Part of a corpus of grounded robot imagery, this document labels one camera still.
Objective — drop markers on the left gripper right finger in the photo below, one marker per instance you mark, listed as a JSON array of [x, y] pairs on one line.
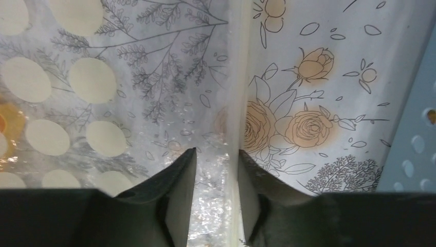
[[275, 214]]

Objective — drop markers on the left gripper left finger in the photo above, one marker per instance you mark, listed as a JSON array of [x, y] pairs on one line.
[[155, 212]]

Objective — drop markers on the clear dotted zip bag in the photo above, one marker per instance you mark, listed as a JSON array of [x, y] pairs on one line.
[[106, 94]]

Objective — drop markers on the light blue plastic basket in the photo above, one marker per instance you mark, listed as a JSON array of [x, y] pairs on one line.
[[410, 165]]

